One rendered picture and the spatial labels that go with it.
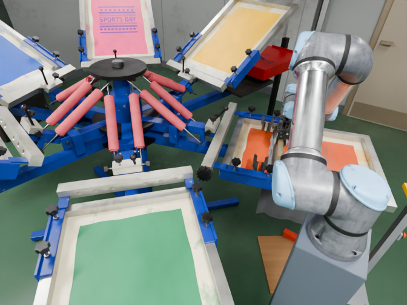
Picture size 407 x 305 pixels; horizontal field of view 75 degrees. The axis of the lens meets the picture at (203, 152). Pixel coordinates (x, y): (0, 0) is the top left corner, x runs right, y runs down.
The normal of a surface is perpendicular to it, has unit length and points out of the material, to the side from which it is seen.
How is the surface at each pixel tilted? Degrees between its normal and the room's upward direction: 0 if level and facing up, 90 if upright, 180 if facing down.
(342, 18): 90
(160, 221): 0
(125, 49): 32
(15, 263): 0
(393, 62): 90
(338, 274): 90
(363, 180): 8
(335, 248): 72
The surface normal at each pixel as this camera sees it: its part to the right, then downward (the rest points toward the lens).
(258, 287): 0.04, -0.79
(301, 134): -0.48, -0.37
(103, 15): 0.15, -0.36
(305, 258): -0.51, 0.51
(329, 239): -0.73, 0.11
